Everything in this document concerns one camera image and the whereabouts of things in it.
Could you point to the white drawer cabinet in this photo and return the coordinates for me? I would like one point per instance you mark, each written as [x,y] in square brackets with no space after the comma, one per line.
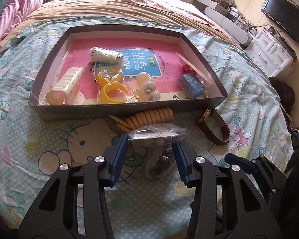
[270,55]

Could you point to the pink book in tray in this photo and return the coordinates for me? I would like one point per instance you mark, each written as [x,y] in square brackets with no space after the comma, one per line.
[156,57]

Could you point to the pearl hair clip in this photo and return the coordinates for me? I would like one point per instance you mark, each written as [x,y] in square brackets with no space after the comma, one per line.
[146,88]

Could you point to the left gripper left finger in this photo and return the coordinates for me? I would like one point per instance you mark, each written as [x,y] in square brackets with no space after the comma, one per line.
[72,204]

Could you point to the bagged white lace accessory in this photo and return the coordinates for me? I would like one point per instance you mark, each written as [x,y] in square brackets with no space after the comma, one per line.
[101,55]

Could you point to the dark cardboard tray box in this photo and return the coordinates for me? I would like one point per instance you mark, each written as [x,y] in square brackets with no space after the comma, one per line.
[48,75]

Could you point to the wall mounted black television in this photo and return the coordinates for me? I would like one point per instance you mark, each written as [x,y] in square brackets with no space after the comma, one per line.
[284,14]

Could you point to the pink patterned cloth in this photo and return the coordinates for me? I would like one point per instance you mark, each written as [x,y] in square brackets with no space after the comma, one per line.
[177,6]

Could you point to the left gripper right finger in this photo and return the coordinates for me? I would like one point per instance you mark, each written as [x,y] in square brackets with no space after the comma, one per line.
[227,202]

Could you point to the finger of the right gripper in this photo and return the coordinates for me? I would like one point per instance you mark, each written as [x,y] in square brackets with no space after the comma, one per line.
[247,166]

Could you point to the bagged red ball earrings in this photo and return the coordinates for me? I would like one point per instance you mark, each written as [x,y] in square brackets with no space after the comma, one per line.
[188,67]

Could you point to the dark brown furry object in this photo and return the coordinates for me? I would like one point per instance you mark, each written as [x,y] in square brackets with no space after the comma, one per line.
[286,94]

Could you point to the hello kitty bed sheet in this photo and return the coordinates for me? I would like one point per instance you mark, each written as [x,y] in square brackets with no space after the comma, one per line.
[31,149]

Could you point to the maroon strap wristwatch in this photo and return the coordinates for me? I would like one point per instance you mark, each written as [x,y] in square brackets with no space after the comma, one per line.
[214,127]

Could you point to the cream hair claw clip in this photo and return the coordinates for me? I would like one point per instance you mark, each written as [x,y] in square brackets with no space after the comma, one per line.
[66,90]

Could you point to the tan bed cover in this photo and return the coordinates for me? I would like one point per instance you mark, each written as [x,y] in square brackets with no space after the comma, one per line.
[113,8]

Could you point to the pink quilt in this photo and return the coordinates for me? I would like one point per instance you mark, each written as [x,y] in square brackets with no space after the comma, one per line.
[14,12]

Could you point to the white long low cabinet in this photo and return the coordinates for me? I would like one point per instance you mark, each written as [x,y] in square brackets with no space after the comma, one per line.
[220,15]

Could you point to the bagged dark beaded jewelry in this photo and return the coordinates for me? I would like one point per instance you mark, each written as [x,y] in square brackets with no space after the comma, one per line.
[158,139]

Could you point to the blue small box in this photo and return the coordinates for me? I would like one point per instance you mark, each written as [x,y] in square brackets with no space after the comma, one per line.
[193,87]

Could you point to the bagged yellow hoop earrings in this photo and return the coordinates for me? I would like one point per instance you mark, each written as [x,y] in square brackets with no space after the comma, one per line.
[111,89]

